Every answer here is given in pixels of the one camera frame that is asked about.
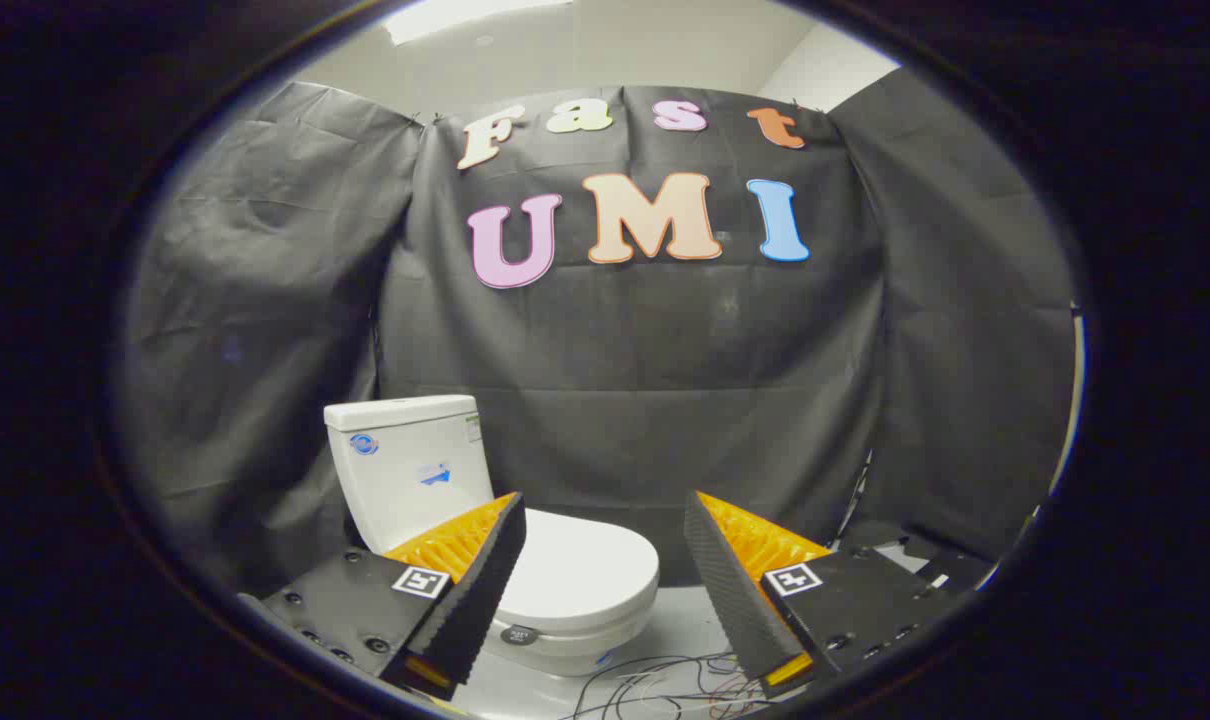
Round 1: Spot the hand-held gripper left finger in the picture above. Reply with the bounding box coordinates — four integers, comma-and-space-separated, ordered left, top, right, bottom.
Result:
240, 490, 528, 701

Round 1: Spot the ceiling light panel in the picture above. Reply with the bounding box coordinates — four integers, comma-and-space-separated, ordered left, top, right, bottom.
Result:
383, 0, 572, 47

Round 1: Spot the white toilet body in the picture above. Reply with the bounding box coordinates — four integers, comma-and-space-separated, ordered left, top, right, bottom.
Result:
325, 420, 656, 679

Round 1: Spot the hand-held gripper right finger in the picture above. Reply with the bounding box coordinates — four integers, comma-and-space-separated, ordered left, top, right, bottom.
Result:
683, 490, 978, 701

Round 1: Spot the black backdrop cloth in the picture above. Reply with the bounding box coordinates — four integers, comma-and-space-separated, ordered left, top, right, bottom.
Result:
115, 68, 1078, 601

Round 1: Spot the white toilet seat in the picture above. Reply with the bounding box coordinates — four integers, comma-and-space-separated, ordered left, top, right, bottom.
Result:
485, 592, 658, 653

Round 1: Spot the white toilet tank lid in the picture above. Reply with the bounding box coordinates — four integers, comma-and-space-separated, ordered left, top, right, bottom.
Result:
323, 394, 480, 434

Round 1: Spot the tangle of floor cables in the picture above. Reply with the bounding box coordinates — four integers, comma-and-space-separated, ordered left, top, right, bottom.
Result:
565, 652, 778, 720

